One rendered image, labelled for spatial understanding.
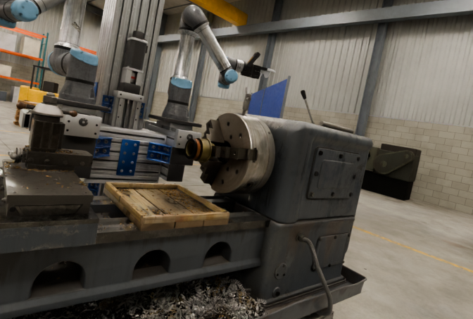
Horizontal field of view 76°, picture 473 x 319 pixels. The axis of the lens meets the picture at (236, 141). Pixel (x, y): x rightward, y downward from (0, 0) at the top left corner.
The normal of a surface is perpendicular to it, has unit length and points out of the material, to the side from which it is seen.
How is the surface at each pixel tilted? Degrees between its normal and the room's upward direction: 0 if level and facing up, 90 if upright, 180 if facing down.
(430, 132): 90
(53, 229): 88
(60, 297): 52
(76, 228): 88
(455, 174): 90
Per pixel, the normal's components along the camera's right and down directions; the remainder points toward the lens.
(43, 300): 0.60, -0.48
